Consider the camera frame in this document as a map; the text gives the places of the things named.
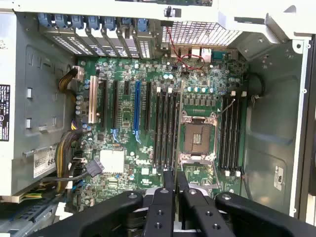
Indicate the grey metal PC case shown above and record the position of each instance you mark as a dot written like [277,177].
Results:
[271,123]

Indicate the short black expansion slot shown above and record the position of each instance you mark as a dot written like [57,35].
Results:
[127,88]

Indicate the black plastic knob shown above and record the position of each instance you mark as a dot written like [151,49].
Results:
[168,11]

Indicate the thin metal locking lever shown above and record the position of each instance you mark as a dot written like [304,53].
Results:
[225,108]

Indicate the metal socket cover frame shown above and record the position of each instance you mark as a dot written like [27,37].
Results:
[195,157]

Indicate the blue expansion slot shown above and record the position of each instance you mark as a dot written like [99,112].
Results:
[137,106]

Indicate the white expansion slot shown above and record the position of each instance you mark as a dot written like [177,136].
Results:
[93,98]

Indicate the grey power supply box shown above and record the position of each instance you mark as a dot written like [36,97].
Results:
[7,61]

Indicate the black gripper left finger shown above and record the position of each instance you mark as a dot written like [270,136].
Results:
[158,212]

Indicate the metal CPU socket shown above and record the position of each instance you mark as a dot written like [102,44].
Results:
[197,138]

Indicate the long black expansion slot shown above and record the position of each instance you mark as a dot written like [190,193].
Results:
[147,106]
[115,103]
[104,103]

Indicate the blue serial port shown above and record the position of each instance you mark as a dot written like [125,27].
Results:
[219,55]

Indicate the green motherboard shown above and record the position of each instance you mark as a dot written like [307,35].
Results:
[145,148]

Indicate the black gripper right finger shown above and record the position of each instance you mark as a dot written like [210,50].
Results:
[205,212]

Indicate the grey disk bay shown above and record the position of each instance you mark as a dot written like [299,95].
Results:
[24,217]

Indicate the black RAM slot white latches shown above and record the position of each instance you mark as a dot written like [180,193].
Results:
[169,128]
[157,128]
[229,133]
[240,133]

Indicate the blue slot clip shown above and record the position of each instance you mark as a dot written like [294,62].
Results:
[61,21]
[142,24]
[45,19]
[78,21]
[109,23]
[93,22]
[127,21]

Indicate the white label sticker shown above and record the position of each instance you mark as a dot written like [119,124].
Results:
[279,177]

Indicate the silver chipset heatsink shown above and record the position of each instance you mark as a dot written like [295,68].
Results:
[111,161]

